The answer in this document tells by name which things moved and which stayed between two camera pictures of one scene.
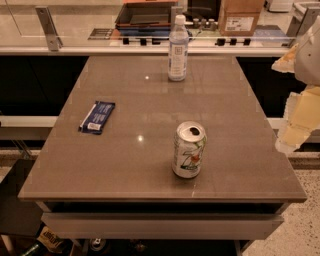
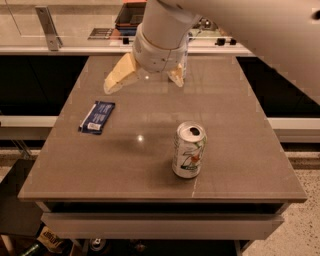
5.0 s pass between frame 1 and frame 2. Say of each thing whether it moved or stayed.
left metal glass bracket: stayed
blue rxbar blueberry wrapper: stayed
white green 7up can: stayed
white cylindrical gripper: moved
